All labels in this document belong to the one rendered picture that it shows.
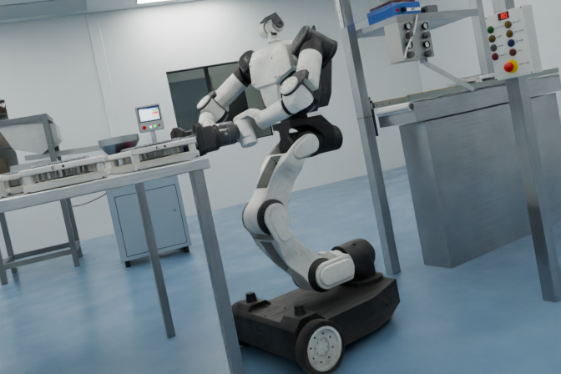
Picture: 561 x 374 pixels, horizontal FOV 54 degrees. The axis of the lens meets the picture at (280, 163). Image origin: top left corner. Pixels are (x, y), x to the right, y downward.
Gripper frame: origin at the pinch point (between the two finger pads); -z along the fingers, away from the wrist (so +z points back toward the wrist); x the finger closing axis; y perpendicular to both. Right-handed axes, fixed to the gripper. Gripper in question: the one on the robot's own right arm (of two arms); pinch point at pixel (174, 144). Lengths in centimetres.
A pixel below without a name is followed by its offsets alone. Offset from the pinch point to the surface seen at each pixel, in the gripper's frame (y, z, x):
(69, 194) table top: 2, -55, 8
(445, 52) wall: -43, 664, -57
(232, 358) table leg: -22, -26, 74
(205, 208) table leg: -22.9, -24.0, 22.8
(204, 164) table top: -25.7, -23.9, 8.4
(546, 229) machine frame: -124, 65, 64
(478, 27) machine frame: -107, 211, -36
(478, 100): -103, 152, 9
